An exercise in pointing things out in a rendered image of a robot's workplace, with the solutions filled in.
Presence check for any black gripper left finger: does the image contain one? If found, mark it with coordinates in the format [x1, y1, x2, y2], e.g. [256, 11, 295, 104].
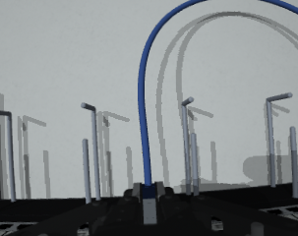
[4, 183, 144, 236]

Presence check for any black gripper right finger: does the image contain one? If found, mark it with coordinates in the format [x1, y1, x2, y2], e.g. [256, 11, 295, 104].
[154, 181, 298, 236]

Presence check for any network cable plug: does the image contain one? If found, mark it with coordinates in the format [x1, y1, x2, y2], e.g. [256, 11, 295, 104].
[142, 183, 156, 224]

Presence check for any dark grey patch panel rack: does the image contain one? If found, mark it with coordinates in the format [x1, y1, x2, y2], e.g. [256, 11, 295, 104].
[0, 92, 298, 236]

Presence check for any blue patch cord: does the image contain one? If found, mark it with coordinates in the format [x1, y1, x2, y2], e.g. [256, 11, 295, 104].
[138, 0, 298, 186]

